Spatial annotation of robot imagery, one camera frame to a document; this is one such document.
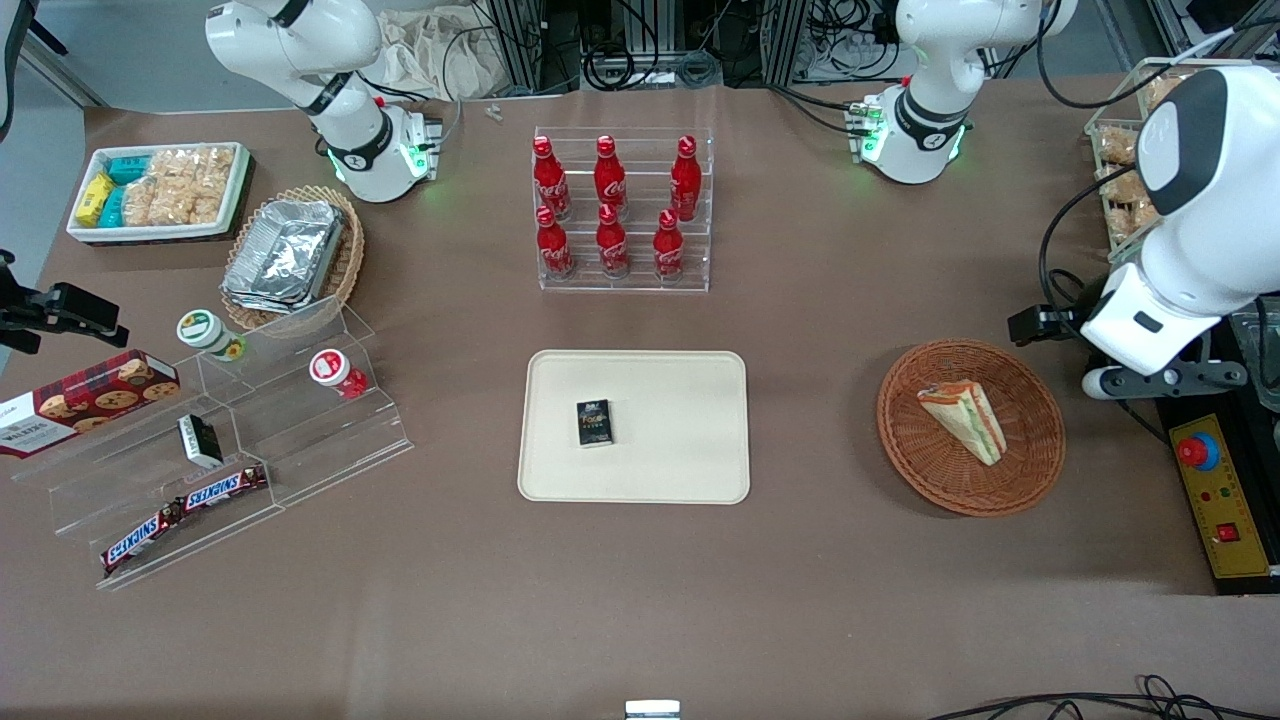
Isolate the red cola bottle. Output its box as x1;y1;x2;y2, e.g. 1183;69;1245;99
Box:
653;209;686;283
535;206;576;281
594;135;628;219
533;136;572;221
670;135;703;223
596;204;631;279

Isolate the small black white box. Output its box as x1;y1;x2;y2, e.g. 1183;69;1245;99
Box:
178;413;225;469

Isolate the red tartan cookie box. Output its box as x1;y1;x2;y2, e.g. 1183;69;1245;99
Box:
0;349;182;459

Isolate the white wire basket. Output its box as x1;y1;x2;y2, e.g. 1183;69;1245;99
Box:
1085;57;1256;256

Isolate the green lid white cup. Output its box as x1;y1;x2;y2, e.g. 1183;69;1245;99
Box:
177;309;247;363

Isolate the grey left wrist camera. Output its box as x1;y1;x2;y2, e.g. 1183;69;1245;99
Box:
1083;362;1249;402

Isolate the white rectangular bin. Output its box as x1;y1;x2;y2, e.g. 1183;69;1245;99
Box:
66;142;253;245

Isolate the beige plastic tray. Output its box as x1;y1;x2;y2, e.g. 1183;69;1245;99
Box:
517;349;751;505

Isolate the black card box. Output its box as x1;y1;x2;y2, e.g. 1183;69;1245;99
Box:
576;399;614;448

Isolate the yellow emergency stop box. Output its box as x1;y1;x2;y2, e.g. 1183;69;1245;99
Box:
1168;413;1273;581

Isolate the yellow snack packet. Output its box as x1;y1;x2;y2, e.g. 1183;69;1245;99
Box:
75;172;116;228

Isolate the black curved cable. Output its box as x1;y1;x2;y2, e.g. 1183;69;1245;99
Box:
0;0;41;143

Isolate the aluminium foil tray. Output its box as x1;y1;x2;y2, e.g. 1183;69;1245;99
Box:
222;200;346;314

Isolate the beige cloth bag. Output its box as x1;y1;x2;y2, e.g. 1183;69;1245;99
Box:
375;10;501;101

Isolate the red lid white cup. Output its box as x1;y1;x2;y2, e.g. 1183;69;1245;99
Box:
308;348;369;401

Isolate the oval light wicker basket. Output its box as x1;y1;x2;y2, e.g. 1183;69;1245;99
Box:
220;185;366;333

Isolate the aluminium frame post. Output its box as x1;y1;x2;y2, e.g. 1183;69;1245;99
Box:
490;0;548;97
763;0;811;87

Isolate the clear acrylic stepped display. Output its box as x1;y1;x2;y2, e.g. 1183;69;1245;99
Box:
195;295;414;506
10;385;286;591

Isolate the clear acrylic bottle rack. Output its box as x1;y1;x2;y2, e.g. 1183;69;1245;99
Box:
533;126;714;294

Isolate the clear bag of rice crackers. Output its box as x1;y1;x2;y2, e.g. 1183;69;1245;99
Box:
122;180;225;228
150;148;236;193

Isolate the Snickers chocolate bar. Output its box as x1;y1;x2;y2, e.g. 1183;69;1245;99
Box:
100;503;187;576
175;463;269;513

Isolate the wrapped triangle sandwich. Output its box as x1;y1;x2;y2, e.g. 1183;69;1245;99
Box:
917;381;1007;467

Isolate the round brown wicker basket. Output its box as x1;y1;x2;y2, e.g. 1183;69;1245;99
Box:
877;340;1067;518

